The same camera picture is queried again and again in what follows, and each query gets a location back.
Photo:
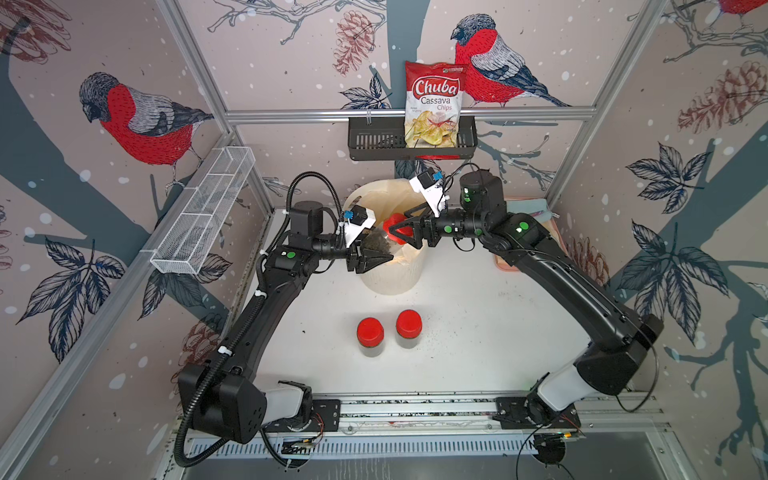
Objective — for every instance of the right red-lidded glass jar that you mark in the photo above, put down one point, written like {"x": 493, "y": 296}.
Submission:
{"x": 409, "y": 326}

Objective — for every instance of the white wire mesh basket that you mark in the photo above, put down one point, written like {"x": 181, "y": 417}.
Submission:
{"x": 193, "y": 233}

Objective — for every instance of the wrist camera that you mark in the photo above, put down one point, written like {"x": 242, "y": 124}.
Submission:
{"x": 355, "y": 221}
{"x": 431, "y": 185}

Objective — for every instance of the cream waste bin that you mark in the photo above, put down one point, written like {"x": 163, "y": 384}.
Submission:
{"x": 393, "y": 278}

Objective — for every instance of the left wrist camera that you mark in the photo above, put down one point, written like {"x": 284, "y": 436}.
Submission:
{"x": 355, "y": 221}

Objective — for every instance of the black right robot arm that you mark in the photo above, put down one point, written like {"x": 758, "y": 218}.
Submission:
{"x": 620, "y": 338}

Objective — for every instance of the left red-lidded glass jar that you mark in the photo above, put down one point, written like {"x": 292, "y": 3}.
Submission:
{"x": 370, "y": 335}

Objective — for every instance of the Chuba cassava chips bag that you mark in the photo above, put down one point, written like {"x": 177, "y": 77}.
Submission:
{"x": 434, "y": 95}

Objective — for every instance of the pink plastic tray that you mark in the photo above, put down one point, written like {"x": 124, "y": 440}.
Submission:
{"x": 499, "y": 213}

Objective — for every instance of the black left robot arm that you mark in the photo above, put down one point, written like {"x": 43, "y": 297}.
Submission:
{"x": 219, "y": 396}

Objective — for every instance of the yellowish bin liner bag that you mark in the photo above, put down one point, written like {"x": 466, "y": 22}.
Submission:
{"x": 386, "y": 198}

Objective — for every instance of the red-lidded glass jar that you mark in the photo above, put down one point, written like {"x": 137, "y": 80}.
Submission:
{"x": 370, "y": 335}
{"x": 409, "y": 326}

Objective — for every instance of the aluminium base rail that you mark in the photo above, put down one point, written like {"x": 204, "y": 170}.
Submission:
{"x": 346, "y": 427}

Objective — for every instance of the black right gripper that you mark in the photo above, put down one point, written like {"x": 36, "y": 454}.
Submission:
{"x": 418, "y": 227}

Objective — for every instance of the black wall basket shelf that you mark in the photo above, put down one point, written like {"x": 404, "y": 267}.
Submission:
{"x": 383, "y": 139}

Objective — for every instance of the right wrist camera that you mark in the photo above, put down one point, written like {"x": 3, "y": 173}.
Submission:
{"x": 431, "y": 185}

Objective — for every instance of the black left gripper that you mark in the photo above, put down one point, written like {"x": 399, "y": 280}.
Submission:
{"x": 361, "y": 263}

